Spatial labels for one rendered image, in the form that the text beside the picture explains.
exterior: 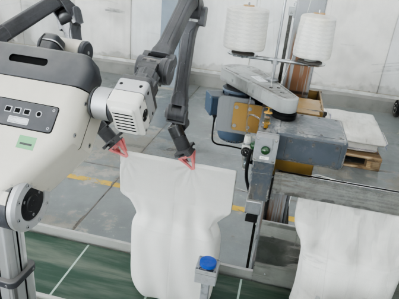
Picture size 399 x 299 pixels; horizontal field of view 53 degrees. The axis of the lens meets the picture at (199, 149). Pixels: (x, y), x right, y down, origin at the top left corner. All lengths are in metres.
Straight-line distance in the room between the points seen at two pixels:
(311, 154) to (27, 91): 0.88
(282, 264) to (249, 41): 1.11
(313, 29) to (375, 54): 5.10
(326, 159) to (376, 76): 5.36
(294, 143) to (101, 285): 1.19
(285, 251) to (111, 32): 5.67
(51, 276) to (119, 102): 1.29
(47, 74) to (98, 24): 6.06
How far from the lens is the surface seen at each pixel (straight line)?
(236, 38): 1.55
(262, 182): 1.42
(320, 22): 1.55
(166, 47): 1.26
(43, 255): 2.29
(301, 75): 1.80
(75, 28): 1.73
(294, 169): 1.72
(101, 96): 1.10
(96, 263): 2.20
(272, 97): 1.47
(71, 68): 1.14
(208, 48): 6.65
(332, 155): 1.38
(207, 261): 1.49
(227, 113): 1.75
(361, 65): 6.63
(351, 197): 1.64
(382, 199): 1.65
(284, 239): 2.01
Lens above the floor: 1.81
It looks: 25 degrees down
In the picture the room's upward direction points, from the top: 5 degrees clockwise
